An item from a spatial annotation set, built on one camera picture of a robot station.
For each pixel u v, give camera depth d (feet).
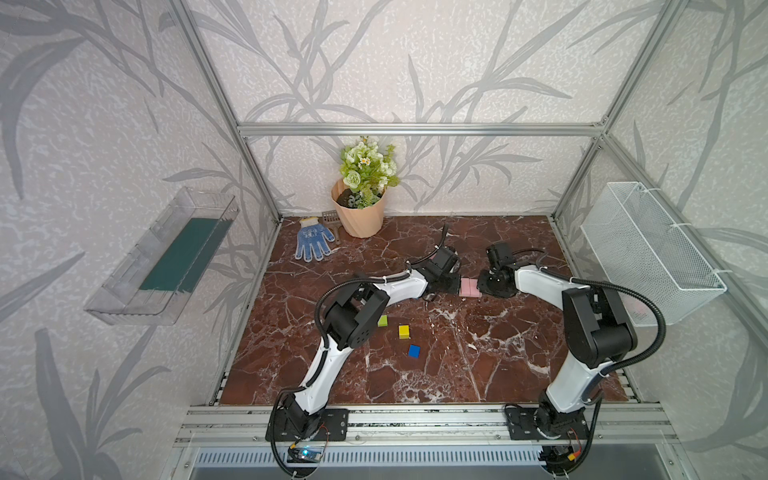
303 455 2.32
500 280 2.37
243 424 2.47
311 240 3.68
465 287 3.17
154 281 2.10
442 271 2.59
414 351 2.79
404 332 2.86
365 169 3.19
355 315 1.83
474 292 3.10
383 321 2.96
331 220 3.81
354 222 3.42
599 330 1.60
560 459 2.32
